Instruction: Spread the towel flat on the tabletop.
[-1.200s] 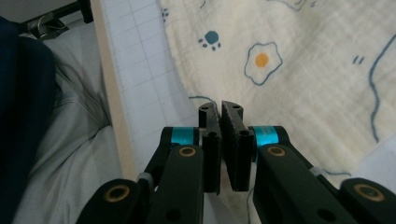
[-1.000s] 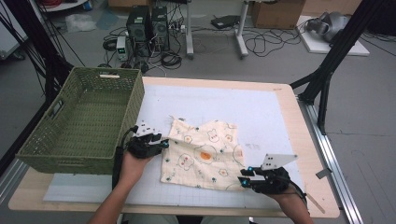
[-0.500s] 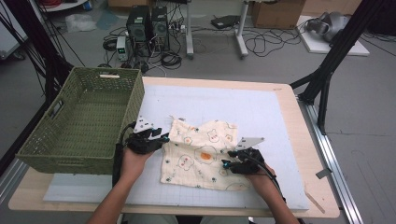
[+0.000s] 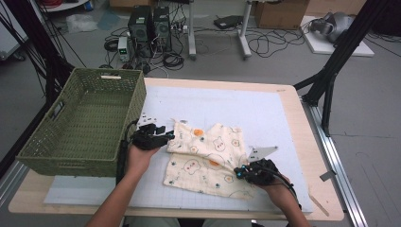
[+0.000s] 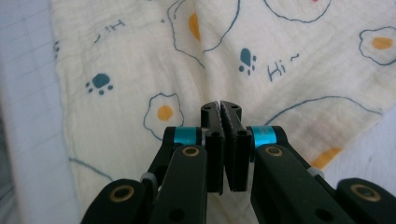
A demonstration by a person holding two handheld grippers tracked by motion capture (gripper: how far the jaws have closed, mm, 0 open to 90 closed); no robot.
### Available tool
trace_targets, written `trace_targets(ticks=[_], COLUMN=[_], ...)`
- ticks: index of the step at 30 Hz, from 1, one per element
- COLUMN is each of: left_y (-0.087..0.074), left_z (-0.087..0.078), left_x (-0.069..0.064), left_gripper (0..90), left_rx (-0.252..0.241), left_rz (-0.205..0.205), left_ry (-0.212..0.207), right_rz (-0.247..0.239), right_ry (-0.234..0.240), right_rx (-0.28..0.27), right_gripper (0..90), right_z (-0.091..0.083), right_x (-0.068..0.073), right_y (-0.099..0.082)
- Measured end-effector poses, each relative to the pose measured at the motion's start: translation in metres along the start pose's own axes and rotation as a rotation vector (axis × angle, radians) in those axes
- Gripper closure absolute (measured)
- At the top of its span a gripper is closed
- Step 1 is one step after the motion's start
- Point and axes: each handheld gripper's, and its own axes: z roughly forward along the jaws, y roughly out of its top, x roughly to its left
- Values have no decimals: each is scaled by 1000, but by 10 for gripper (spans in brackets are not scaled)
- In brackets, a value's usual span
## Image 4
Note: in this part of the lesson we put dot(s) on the grey tape piece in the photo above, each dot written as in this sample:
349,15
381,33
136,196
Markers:
327,175

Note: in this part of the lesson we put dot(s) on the white floor board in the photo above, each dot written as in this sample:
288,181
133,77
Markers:
318,45

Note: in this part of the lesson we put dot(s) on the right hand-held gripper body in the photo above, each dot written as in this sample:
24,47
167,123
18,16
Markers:
261,171

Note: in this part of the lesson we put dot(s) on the white grid mat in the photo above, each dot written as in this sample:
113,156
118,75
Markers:
214,104

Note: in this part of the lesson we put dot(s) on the aluminium floor rail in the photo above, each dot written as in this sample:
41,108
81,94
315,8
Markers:
339,157

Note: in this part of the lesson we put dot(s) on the green woven basket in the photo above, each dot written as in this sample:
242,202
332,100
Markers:
78,126

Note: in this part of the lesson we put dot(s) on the white cabinet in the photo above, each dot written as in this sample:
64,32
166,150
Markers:
9,38

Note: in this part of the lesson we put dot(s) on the person's grey pants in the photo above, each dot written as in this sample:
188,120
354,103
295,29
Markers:
157,222

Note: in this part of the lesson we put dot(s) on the brown cardboard box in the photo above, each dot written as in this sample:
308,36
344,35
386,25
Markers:
280,14

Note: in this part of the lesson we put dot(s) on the teal floor sheet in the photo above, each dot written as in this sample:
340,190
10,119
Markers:
108,19

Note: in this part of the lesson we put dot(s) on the person's left hand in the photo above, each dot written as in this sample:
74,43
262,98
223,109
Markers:
140,160

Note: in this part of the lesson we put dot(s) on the grey bench power supply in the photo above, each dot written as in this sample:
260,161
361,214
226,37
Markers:
123,48

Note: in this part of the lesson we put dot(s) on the clear plastic bag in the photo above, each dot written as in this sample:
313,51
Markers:
81,23

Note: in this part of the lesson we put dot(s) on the large black computer tower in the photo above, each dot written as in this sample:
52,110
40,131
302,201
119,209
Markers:
140,30

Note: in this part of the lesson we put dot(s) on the flat black case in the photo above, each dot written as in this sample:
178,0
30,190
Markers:
228,22

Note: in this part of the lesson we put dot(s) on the cream printed baby garment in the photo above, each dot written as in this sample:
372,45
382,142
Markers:
201,160

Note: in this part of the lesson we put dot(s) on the thin wooden stick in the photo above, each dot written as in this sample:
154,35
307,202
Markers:
319,205

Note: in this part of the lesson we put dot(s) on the person's right hand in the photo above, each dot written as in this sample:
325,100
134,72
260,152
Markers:
279,192

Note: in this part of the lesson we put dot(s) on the grey headset device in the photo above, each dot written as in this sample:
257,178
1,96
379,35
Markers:
337,25

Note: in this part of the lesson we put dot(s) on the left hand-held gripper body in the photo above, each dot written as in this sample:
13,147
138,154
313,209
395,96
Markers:
146,138

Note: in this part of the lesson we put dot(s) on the slim black computer tower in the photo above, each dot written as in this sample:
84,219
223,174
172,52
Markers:
162,28

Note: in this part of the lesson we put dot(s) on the white desk leg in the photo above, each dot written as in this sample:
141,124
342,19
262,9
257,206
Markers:
192,31
244,34

